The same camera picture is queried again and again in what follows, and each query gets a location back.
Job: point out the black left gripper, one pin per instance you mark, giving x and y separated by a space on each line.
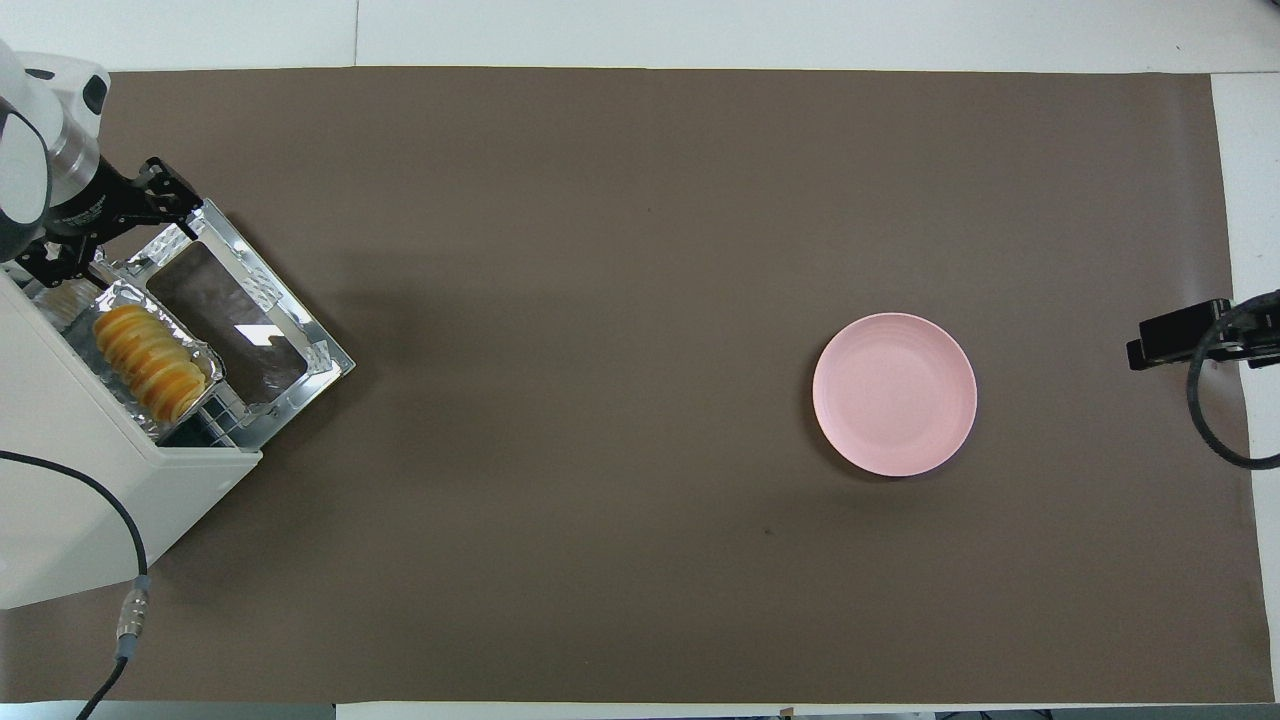
95 205

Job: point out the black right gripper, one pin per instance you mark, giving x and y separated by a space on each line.
1255 330

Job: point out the yellow sliced bread loaf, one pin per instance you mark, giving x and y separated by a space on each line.
150 360

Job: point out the aluminium foil tray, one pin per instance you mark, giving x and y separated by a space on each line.
125 400

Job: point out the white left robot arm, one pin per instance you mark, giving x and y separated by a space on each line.
25 150

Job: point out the glass oven door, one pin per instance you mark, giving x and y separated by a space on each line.
318 352

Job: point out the white toaster oven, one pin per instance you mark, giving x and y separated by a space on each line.
60 480

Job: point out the pink round plate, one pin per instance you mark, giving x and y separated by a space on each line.
895 395

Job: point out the brown paper table mat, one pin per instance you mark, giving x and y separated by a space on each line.
600 400

